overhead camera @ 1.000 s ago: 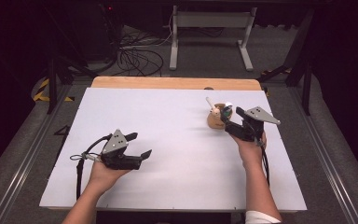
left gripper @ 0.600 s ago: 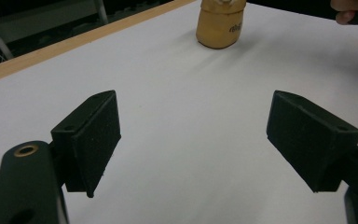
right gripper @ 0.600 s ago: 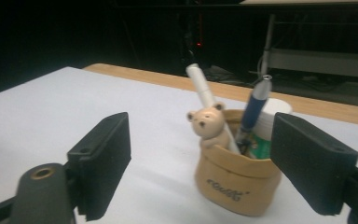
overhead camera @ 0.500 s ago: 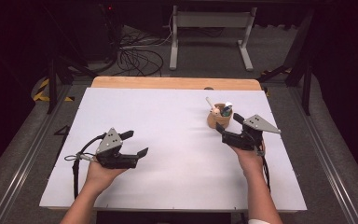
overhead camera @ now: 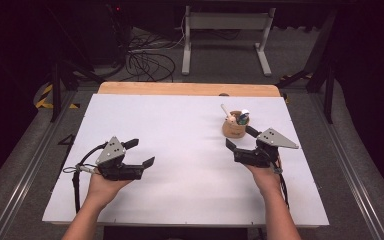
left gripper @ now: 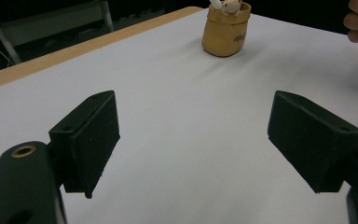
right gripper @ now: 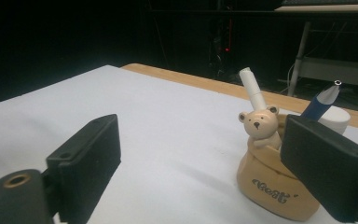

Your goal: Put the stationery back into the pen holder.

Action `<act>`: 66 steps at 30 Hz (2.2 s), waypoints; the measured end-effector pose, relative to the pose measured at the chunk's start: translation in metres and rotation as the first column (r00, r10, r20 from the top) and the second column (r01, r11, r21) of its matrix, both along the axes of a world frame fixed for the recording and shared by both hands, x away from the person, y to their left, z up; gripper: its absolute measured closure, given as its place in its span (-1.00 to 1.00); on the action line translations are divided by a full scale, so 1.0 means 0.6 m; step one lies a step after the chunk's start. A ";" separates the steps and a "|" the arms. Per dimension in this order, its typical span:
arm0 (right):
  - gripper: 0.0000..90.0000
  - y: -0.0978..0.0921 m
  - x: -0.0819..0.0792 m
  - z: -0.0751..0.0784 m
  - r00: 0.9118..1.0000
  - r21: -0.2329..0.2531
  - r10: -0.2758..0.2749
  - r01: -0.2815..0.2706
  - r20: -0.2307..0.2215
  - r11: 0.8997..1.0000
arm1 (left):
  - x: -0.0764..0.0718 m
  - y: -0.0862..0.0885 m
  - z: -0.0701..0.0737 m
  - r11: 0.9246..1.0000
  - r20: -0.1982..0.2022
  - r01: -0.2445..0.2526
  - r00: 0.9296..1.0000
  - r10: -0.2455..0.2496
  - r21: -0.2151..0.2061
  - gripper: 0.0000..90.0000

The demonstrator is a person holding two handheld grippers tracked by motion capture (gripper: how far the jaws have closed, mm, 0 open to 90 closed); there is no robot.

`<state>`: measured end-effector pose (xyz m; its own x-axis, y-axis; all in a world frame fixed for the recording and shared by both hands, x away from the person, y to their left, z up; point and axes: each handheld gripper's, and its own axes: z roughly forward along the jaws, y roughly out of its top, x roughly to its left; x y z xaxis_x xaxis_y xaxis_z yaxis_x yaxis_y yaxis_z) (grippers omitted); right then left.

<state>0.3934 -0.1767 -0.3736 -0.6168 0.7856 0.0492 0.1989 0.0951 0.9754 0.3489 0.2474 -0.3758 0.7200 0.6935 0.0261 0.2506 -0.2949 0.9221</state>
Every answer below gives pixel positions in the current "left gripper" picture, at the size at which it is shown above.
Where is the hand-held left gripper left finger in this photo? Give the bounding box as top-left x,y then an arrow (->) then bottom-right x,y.
48,90 -> 121,200

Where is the white metal stand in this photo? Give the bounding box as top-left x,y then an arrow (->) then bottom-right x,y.
0,0 -> 116,65

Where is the tan pen holder with figure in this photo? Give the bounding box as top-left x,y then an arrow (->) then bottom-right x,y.
200,0 -> 252,58

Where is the white table sheet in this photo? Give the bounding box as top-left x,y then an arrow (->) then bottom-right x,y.
0,7 -> 358,224

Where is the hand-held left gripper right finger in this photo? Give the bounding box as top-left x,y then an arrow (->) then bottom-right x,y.
267,90 -> 358,194

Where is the wooden table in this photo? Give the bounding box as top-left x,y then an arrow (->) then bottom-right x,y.
0,6 -> 204,93

